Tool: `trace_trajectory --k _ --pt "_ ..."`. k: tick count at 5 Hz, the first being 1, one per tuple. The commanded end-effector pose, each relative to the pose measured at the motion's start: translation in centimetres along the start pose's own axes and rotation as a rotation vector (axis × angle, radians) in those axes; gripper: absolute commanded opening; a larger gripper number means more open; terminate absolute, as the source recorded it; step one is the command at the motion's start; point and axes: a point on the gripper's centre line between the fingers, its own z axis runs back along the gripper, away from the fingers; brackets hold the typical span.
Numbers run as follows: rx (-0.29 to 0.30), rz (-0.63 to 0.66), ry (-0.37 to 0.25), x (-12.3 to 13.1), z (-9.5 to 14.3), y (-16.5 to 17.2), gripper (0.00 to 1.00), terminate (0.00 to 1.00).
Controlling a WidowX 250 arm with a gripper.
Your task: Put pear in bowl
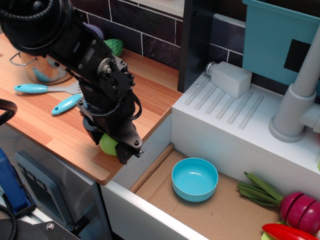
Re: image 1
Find blue block lower left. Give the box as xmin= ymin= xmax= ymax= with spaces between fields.
xmin=0 ymin=149 xmax=36 ymax=219

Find green toy bitter gourd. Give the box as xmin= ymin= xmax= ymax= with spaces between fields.
xmin=103 ymin=38 xmax=124 ymax=57

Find purple striped toy onion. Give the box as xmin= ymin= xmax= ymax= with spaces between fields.
xmin=82 ymin=22 xmax=105 ymax=40

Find grey oven door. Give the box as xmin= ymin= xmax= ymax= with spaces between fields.
xmin=14 ymin=150 xmax=104 ymax=240

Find grey slotted spatula blue handle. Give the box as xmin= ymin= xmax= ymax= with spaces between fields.
xmin=13 ymin=82 xmax=81 ymax=95

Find grey toy faucet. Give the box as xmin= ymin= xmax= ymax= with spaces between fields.
xmin=268 ymin=29 xmax=320 ymax=143

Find grey pasta server blue handle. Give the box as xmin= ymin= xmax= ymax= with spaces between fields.
xmin=51 ymin=93 xmax=83 ymax=116

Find magenta toy radish green leaves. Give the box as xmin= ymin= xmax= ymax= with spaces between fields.
xmin=236 ymin=171 xmax=320 ymax=235

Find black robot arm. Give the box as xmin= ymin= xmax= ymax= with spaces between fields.
xmin=0 ymin=0 xmax=143 ymax=164

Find red toy chili pepper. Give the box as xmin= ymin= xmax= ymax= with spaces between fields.
xmin=262 ymin=223 xmax=317 ymax=240

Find white toy sink unit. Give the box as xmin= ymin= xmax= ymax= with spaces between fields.
xmin=101 ymin=75 xmax=320 ymax=240

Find green toy pear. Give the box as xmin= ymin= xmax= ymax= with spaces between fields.
xmin=99 ymin=134 xmax=118 ymax=156

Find blue plastic bowl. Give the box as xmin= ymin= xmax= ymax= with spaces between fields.
xmin=171 ymin=157 xmax=219 ymax=203

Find dark vertical post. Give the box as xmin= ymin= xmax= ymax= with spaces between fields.
xmin=177 ymin=0 xmax=218 ymax=93

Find black cable lower left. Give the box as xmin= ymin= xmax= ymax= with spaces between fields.
xmin=0 ymin=203 xmax=18 ymax=240

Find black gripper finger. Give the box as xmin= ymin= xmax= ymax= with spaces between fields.
xmin=115 ymin=143 xmax=133 ymax=164
xmin=82 ymin=118 xmax=103 ymax=145

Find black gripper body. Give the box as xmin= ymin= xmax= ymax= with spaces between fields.
xmin=76 ymin=93 xmax=143 ymax=157

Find black flexible hose left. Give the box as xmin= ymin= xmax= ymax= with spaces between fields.
xmin=0 ymin=98 xmax=18 ymax=126

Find stainless steel pot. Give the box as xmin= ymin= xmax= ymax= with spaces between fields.
xmin=9 ymin=51 xmax=72 ymax=85

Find teal box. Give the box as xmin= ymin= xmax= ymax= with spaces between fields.
xmin=242 ymin=0 xmax=320 ymax=85

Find white toy bottle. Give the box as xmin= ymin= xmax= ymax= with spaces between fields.
xmin=204 ymin=61 xmax=252 ymax=99

